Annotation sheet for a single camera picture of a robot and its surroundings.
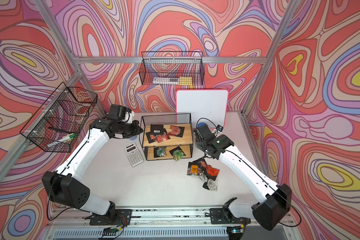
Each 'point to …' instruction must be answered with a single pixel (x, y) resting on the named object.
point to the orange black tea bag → (194, 168)
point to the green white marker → (67, 137)
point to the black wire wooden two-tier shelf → (176, 126)
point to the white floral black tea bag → (211, 185)
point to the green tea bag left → (159, 151)
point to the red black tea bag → (203, 164)
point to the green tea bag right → (177, 153)
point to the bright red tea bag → (211, 172)
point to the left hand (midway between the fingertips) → (144, 130)
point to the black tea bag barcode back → (156, 129)
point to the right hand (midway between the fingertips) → (205, 149)
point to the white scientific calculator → (133, 154)
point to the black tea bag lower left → (159, 138)
